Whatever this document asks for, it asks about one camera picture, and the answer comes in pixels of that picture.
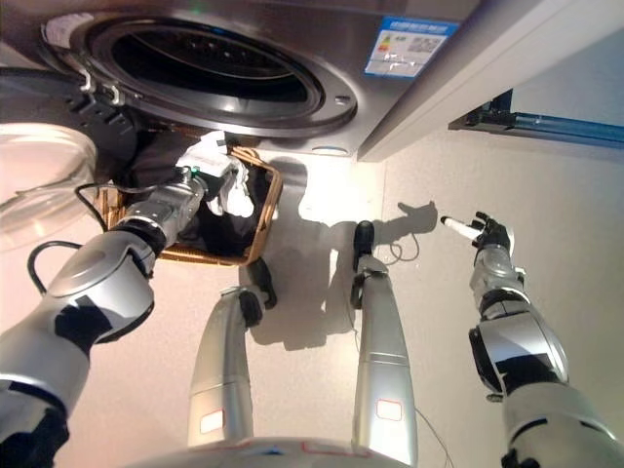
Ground large tan wicker basket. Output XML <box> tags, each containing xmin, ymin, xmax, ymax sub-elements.
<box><xmin>95</xmin><ymin>145</ymin><xmax>284</xmax><ymax>267</ymax></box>

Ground silver left robot leg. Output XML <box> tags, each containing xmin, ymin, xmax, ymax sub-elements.
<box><xmin>187</xmin><ymin>285</ymin><xmax>255</xmax><ymax>449</ymax></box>

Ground black robot foot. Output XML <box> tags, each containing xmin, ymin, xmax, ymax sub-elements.
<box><xmin>351</xmin><ymin>219</ymin><xmax>376</xmax><ymax>259</ymax></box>
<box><xmin>237</xmin><ymin>256</ymin><xmax>279</xmax><ymax>329</ymax></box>

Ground black right robot foot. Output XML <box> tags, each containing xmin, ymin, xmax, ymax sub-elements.
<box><xmin>351</xmin><ymin>219</ymin><xmax>376</xmax><ymax>259</ymax></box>

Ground round black washer door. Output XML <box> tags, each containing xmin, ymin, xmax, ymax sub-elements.
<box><xmin>0</xmin><ymin>65</ymin><xmax>143</xmax><ymax>253</ymax></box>

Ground black clothes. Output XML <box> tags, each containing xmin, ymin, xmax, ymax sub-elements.
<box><xmin>116</xmin><ymin>129</ymin><xmax>272</xmax><ymax>257</ymax></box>

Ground white cloth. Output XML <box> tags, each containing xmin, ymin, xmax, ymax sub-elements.
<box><xmin>175</xmin><ymin>131</ymin><xmax>256</xmax><ymax>218</ymax></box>

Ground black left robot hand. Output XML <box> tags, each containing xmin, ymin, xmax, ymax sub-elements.
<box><xmin>175</xmin><ymin>131</ymin><xmax>234</xmax><ymax>181</ymax></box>

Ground black left robot foot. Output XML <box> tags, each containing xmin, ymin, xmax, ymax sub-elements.
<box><xmin>237</xmin><ymin>256</ymin><xmax>279</xmax><ymax>329</ymax></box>

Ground white cabinet side panel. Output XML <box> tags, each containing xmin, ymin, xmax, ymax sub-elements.
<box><xmin>357</xmin><ymin>0</ymin><xmax>624</xmax><ymax>164</ymax></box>

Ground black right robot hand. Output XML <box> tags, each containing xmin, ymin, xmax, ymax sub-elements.
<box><xmin>440</xmin><ymin>211</ymin><xmax>514</xmax><ymax>253</ymax></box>

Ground grey front-load washing machine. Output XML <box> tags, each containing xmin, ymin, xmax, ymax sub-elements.
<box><xmin>0</xmin><ymin>0</ymin><xmax>477</xmax><ymax>157</ymax></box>

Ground blue energy label sticker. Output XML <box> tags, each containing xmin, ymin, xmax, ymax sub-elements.
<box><xmin>363</xmin><ymin>16</ymin><xmax>462</xmax><ymax>78</ymax></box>

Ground grey robot torso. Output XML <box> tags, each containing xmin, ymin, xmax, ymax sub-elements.
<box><xmin>111</xmin><ymin>436</ymin><xmax>407</xmax><ymax>468</ymax></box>

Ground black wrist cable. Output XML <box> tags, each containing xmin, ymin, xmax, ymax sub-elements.
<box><xmin>26</xmin><ymin>182</ymin><xmax>129</xmax><ymax>295</ymax></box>

